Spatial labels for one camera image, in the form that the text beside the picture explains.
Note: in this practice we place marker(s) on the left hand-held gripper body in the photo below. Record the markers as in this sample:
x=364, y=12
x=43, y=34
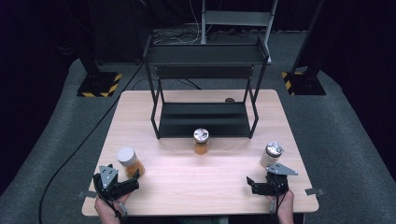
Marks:
x=107, y=180

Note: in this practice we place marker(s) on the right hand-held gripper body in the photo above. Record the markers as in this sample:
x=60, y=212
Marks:
x=276, y=182

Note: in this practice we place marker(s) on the white-lid jar of orange powder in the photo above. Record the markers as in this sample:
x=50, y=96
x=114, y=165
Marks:
x=130, y=161

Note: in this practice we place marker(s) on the black metal shelf rack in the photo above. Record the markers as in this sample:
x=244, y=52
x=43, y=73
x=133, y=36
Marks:
x=204, y=119

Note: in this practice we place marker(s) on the person's right hand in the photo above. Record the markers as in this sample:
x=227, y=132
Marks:
x=285, y=208

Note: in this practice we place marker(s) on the person's left hand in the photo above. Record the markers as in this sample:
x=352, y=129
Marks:
x=110, y=210

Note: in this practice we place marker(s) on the silver-lid jar of white powder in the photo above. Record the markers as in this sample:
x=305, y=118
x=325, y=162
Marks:
x=271, y=154

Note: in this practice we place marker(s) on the silver-lid jar of orange powder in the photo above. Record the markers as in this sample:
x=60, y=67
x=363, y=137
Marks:
x=201, y=143

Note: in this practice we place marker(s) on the small brown round disc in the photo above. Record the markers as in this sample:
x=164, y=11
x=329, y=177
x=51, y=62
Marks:
x=230, y=100

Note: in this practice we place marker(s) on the black stand with striped base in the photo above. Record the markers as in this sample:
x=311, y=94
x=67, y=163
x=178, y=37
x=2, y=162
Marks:
x=99, y=84
x=303, y=84

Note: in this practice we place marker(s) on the grey table bracket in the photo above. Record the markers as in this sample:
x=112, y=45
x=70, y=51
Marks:
x=314, y=192
x=87, y=194

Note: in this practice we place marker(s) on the grey metal frame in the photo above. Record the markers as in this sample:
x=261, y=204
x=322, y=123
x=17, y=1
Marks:
x=238, y=18

